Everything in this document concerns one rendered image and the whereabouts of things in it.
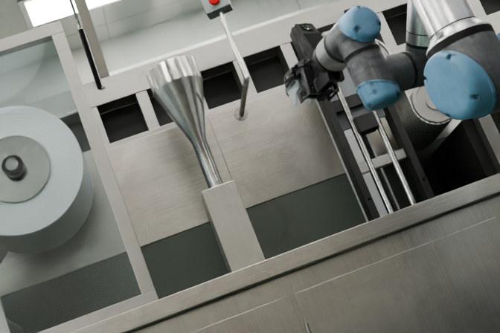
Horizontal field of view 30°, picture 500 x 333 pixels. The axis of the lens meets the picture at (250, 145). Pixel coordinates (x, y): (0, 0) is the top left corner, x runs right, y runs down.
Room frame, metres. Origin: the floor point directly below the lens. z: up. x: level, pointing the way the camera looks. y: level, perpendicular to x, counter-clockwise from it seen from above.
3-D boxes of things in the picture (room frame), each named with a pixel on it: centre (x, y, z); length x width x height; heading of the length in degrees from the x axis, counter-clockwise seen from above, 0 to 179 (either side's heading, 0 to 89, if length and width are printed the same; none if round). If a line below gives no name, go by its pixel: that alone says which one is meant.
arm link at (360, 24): (1.70, -0.27, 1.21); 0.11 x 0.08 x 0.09; 28
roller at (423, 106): (2.45, -0.47, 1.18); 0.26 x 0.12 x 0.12; 9
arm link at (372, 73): (1.71, -0.28, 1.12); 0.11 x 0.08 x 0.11; 118
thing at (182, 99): (2.33, 0.12, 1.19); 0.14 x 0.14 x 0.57
